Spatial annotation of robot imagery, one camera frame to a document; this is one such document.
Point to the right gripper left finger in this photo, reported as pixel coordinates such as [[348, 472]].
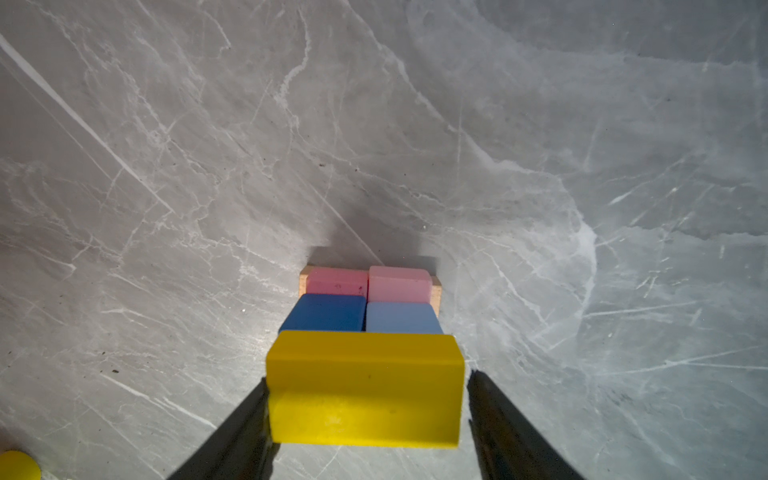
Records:
[[241, 448]]

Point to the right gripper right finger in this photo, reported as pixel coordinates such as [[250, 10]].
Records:
[[507, 445]]

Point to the yellow rectangular block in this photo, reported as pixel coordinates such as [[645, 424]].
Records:
[[365, 389]]

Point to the dark blue cube block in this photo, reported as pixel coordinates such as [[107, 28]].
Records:
[[322, 312]]

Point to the plain wooden plank block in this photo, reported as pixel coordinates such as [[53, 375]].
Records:
[[436, 295]]

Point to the light blue cube block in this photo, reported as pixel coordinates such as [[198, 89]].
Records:
[[401, 318]]

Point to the engraved wooden plank block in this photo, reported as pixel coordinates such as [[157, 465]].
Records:
[[303, 279]]

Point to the dark pink rectangular block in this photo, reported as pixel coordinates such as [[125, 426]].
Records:
[[337, 281]]

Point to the light pink rectangular block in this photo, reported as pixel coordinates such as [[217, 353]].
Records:
[[400, 285]]

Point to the yellow cylinder block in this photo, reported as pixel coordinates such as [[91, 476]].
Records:
[[17, 465]]

